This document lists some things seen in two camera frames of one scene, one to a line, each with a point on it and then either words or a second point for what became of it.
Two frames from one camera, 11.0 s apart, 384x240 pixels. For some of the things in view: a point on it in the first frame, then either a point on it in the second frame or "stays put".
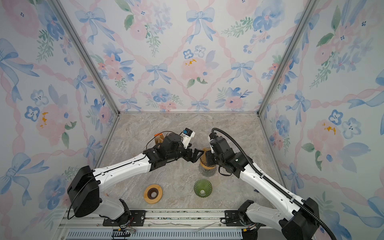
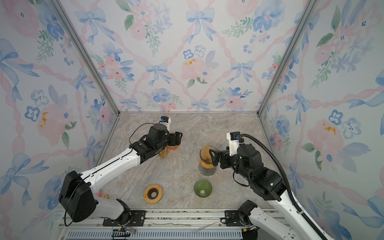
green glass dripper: x=203 y=188 stays put
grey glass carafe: x=207 y=172 stays put
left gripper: x=195 y=158 -> x=172 y=136
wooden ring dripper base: x=205 y=166 stays put
